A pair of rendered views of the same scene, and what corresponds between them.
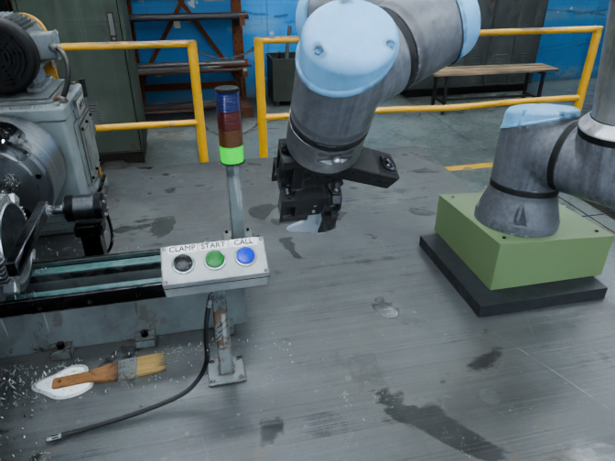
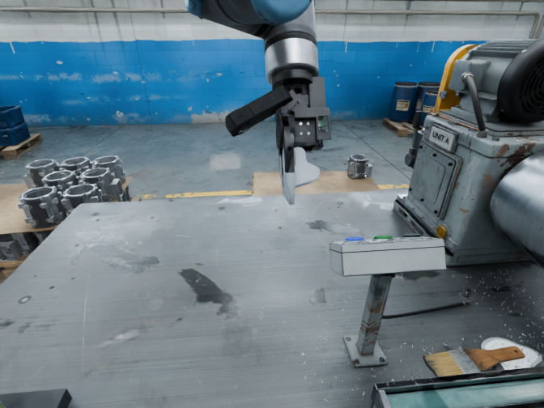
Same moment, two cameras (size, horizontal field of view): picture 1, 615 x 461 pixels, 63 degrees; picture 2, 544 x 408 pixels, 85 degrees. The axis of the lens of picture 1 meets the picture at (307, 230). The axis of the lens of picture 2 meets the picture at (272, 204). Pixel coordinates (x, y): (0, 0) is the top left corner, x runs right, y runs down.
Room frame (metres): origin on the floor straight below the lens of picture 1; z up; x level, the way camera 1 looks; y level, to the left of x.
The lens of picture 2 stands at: (1.12, 0.02, 1.36)
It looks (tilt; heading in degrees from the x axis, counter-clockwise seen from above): 29 degrees down; 187
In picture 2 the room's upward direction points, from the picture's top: straight up
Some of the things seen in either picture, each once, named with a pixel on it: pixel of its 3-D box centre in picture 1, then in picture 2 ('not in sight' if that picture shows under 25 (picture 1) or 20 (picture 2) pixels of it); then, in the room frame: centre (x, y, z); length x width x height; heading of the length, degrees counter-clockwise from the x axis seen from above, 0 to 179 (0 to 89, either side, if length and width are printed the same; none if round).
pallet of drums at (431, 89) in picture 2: not in sight; (430, 108); (-4.26, 1.96, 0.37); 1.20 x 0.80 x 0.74; 98
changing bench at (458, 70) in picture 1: (487, 89); not in sight; (5.45, -1.93, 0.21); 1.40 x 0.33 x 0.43; 101
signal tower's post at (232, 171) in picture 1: (232, 168); not in sight; (1.22, 0.19, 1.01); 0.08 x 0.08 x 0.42; 13
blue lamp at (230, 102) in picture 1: (227, 100); not in sight; (1.22, 0.19, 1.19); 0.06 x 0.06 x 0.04
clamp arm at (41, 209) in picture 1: (30, 235); not in sight; (0.86, 0.54, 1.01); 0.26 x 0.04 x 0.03; 13
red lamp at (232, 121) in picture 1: (229, 118); not in sight; (1.22, 0.19, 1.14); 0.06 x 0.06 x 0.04
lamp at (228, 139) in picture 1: (230, 135); not in sight; (1.22, 0.19, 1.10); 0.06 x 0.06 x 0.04
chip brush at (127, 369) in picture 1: (111, 371); (476, 359); (0.70, 0.37, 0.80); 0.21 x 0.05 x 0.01; 107
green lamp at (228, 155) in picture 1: (231, 153); not in sight; (1.22, 0.19, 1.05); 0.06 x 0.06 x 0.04
